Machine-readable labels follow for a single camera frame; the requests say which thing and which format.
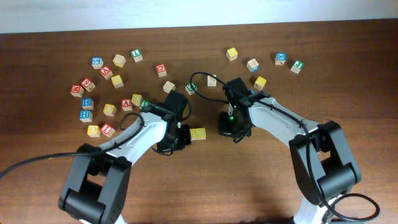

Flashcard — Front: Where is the blue H block lower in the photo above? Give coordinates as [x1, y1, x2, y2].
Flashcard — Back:
[79, 110, 93, 123]

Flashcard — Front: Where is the blue D side block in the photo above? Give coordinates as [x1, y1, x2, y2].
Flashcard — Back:
[246, 58, 259, 72]

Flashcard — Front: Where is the yellow C block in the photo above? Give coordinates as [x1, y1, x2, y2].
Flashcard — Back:
[131, 94, 144, 106]

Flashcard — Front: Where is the red I block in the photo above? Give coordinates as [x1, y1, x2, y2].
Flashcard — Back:
[100, 123, 115, 138]

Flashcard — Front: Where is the red M block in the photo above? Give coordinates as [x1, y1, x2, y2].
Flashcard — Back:
[70, 85, 84, 98]

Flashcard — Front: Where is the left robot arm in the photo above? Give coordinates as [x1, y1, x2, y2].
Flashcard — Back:
[58, 90, 191, 224]

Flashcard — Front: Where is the red A block front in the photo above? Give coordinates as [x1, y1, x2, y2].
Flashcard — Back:
[121, 98, 132, 111]

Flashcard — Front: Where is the plain top wooden block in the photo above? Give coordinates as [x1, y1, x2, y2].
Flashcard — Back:
[163, 81, 175, 93]

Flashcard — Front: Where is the red A block back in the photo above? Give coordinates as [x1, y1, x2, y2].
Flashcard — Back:
[99, 66, 113, 80]

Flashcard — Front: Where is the blue X block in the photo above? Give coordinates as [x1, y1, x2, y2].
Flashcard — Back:
[274, 52, 287, 65]

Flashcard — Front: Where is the yellow S block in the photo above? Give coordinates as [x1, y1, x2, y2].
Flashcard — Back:
[190, 129, 197, 141]

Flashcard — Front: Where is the red 9 block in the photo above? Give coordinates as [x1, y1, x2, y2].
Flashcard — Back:
[81, 78, 95, 92]

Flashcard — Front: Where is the green L block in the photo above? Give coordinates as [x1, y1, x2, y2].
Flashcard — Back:
[131, 49, 143, 62]

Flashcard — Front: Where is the blue h block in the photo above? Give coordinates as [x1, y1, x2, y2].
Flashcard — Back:
[79, 110, 93, 123]
[81, 98, 94, 110]

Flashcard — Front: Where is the red a block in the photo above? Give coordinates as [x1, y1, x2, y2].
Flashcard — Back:
[121, 98, 132, 111]
[99, 66, 113, 80]

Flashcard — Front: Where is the blue 5 block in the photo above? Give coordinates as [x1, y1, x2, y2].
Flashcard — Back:
[91, 57, 103, 70]

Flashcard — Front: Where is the yellow o block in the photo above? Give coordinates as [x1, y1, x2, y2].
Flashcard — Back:
[103, 104, 117, 116]
[86, 125, 101, 138]

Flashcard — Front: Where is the blue H block upper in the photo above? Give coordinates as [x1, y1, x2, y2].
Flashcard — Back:
[81, 98, 94, 110]

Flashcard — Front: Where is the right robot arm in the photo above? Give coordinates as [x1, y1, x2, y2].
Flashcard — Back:
[219, 78, 361, 223]

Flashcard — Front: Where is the plain top yellow-side block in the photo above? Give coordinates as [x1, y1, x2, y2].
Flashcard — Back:
[113, 54, 126, 68]

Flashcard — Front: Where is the green V block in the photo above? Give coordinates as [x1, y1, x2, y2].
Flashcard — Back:
[139, 100, 150, 109]

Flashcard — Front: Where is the green J block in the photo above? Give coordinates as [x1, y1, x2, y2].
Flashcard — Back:
[290, 60, 305, 74]

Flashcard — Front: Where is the yellow O block middle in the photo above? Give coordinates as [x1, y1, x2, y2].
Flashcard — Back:
[103, 104, 117, 116]

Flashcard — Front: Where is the green Z block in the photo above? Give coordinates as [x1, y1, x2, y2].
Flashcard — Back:
[185, 83, 197, 95]

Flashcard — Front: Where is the yellow O block front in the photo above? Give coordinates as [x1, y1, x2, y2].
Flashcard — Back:
[86, 125, 101, 138]

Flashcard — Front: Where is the yellow block back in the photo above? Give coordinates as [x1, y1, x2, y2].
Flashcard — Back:
[226, 47, 238, 61]

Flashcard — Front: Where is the plain top block red-side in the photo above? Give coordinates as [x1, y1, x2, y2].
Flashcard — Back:
[207, 75, 217, 87]

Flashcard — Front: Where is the red Q block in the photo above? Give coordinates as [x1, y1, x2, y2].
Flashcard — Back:
[155, 64, 167, 77]

